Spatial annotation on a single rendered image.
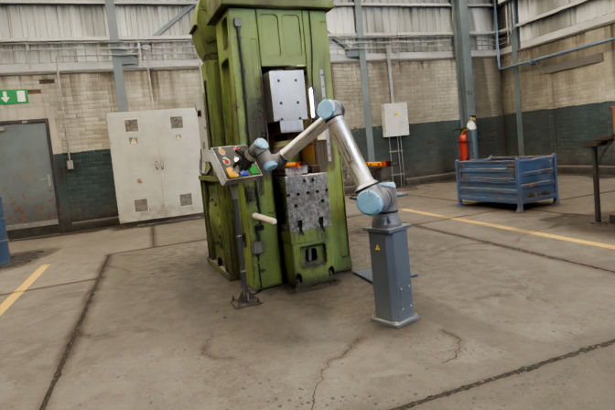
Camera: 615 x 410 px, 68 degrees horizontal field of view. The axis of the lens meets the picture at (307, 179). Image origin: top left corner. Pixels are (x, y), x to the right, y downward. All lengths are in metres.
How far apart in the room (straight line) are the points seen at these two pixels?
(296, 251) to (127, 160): 5.65
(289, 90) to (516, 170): 3.82
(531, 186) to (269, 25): 4.34
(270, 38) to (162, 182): 5.41
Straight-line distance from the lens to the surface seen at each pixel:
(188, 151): 8.95
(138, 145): 8.92
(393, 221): 2.83
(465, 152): 10.92
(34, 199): 9.80
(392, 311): 2.94
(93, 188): 9.62
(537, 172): 6.99
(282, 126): 3.72
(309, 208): 3.75
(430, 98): 11.63
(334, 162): 4.06
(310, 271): 3.84
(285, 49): 4.00
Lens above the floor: 1.13
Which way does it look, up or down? 4 degrees down
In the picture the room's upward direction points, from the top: 6 degrees counter-clockwise
